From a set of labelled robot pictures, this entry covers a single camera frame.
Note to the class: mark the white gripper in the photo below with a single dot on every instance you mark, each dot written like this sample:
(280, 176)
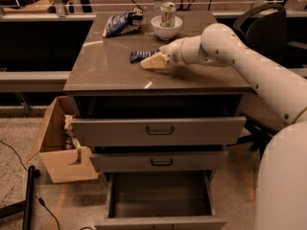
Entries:
(172, 53)

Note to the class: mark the blue rxbar blueberry bar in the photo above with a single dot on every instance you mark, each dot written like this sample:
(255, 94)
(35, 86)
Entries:
(138, 56)

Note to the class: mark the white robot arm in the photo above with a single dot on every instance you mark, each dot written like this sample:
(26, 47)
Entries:
(281, 194)

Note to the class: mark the grey drawer cabinet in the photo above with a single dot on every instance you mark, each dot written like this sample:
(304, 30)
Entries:
(104, 84)

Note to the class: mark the grey top drawer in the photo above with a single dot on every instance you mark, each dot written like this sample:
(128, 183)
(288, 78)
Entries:
(158, 132)

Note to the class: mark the grey drawer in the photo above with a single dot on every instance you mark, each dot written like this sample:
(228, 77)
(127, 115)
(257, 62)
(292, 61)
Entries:
(159, 201)
(158, 161)
(158, 132)

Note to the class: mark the grey middle drawer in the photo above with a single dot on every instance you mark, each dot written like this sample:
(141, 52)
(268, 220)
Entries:
(158, 161)

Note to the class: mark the grey bottom drawer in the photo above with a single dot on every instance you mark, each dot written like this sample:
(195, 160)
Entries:
(159, 201)

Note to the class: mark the white ceramic bowl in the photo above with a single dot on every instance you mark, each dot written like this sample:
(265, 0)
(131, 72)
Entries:
(165, 33)

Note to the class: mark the green soda can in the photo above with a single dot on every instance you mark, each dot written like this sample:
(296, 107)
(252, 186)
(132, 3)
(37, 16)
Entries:
(168, 12)

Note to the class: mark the blue white chip bag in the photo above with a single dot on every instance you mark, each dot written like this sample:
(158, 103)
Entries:
(124, 23)

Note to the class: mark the black office chair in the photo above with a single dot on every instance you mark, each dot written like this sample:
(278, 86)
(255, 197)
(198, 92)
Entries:
(269, 31)

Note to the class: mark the crumpled items in box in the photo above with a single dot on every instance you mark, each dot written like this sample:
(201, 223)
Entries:
(71, 141)

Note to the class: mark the brown cardboard box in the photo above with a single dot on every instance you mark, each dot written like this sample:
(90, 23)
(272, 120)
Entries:
(63, 165)

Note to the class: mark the black stand pole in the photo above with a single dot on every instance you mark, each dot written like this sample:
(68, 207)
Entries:
(25, 206)

